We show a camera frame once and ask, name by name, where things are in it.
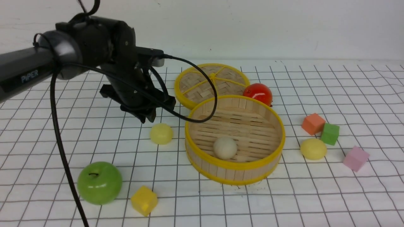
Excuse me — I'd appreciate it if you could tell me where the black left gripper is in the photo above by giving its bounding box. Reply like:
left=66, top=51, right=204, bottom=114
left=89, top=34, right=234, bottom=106
left=99, top=63, right=176, bottom=124

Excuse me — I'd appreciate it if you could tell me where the pale yellow bun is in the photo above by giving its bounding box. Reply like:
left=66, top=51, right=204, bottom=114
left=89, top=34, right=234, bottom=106
left=300, top=138, right=327, bottom=160
left=150, top=123, right=174, bottom=145

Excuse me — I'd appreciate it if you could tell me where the white cream bun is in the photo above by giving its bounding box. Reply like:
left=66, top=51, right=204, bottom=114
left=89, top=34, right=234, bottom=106
left=213, top=137, right=238, bottom=160

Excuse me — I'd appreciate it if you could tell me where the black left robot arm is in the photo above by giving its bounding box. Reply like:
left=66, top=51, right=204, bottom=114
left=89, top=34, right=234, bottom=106
left=0, top=17, right=176, bottom=123

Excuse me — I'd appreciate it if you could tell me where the woven bamboo steamer lid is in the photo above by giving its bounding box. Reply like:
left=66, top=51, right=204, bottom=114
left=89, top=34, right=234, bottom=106
left=174, top=63, right=250, bottom=110

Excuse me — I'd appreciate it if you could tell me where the bamboo steamer tray yellow rim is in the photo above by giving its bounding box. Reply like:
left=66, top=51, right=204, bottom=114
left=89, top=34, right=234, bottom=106
left=185, top=95, right=286, bottom=185

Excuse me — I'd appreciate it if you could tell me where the green apple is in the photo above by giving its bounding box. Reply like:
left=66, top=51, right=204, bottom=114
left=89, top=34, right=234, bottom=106
left=77, top=161, right=123, bottom=205

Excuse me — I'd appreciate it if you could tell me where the yellow cube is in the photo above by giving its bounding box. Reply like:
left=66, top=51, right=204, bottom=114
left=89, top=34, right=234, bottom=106
left=130, top=185, right=158, bottom=217

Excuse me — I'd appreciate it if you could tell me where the red tomato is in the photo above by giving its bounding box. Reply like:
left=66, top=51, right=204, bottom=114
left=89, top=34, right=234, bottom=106
left=243, top=83, right=273, bottom=107

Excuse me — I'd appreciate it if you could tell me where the orange cube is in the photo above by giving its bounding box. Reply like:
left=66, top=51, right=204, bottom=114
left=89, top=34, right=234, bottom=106
left=301, top=113, right=326, bottom=136

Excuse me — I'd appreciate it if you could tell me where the green cube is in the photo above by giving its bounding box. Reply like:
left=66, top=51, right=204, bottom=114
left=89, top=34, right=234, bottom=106
left=320, top=123, right=340, bottom=146

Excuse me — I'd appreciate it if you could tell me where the pink cube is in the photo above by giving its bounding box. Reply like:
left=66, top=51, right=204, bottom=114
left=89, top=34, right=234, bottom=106
left=342, top=146, right=370, bottom=172

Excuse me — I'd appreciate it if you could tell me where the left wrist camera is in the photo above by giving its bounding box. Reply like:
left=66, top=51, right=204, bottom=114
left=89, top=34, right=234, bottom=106
left=135, top=47, right=165, bottom=67

